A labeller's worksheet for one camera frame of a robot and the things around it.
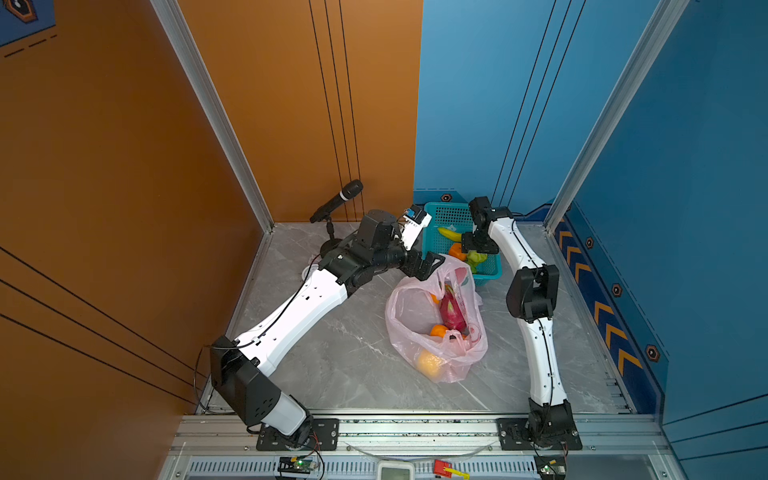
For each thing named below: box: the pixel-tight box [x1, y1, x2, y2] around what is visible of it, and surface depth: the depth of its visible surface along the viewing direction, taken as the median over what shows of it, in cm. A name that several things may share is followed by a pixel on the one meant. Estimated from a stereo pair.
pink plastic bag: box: [386, 255, 488, 383], surface depth 82 cm
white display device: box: [377, 460, 415, 480], surface depth 68 cm
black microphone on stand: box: [310, 179, 364, 259], surface depth 91 cm
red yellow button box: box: [433, 459, 471, 480], surface depth 69 cm
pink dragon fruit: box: [440, 285, 470, 336], surface depth 89 cm
